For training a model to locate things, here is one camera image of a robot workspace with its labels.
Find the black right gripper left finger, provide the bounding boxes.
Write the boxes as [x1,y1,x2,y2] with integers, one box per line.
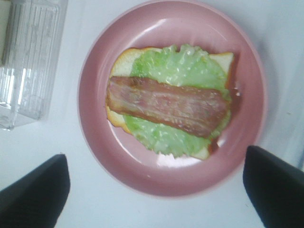
[0,154,70,228]

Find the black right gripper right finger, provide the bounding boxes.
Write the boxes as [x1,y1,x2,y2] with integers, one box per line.
[243,145,304,228]

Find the bacon strip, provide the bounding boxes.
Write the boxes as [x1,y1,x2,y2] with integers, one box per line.
[106,76,229,138]

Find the green lettuce leaf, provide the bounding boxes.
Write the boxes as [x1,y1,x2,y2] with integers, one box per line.
[123,44,233,160]

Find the bread slice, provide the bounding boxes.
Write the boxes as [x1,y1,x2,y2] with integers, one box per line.
[0,0,11,66]
[105,48,234,152]

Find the pink round plate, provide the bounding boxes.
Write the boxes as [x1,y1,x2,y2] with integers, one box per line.
[78,0,268,197]

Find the clear left plastic tray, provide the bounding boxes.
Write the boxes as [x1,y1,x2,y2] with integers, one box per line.
[0,0,68,130]

